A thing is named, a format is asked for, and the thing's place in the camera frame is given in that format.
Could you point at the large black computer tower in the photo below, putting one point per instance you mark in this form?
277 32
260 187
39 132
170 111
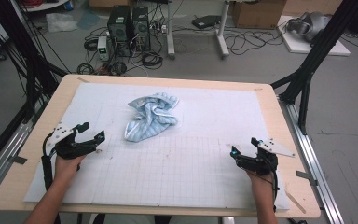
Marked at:
119 31

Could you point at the large cardboard box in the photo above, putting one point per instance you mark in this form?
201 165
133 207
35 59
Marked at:
258 14

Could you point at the person's left hand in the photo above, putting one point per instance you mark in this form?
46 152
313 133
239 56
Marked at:
66 168

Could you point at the black metal frame stand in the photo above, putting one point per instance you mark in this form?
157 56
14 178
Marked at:
21 46
317 46

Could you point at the slim black computer tower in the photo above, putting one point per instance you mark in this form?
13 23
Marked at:
141 29

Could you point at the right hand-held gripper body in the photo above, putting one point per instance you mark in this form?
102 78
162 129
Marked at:
259 161

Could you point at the blue striped towel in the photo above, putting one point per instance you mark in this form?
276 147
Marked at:
152 118

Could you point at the white power supply box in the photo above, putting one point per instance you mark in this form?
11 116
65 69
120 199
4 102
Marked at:
103 48

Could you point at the grey robot head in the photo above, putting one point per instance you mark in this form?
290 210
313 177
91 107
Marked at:
310 25

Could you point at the aluminium rail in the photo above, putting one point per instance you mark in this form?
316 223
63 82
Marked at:
3 155
313 161

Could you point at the white desk leg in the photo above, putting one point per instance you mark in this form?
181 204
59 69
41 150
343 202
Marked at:
170 31
222 34

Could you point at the person's right hand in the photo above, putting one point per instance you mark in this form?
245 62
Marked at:
261 181

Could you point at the black tape piece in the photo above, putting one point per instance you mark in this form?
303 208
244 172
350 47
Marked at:
17 160
307 177

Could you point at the white floor board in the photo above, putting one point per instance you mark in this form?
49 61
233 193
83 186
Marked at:
304 46

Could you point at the black flat device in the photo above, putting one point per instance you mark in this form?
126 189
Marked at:
205 21

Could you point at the clear plastic bag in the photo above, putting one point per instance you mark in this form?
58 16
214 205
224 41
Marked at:
60 22

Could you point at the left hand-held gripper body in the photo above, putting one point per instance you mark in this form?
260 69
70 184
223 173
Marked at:
71 148

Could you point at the white grid mat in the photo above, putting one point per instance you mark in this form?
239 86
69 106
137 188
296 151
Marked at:
183 161

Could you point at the wooden stick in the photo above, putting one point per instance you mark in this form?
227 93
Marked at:
296 202

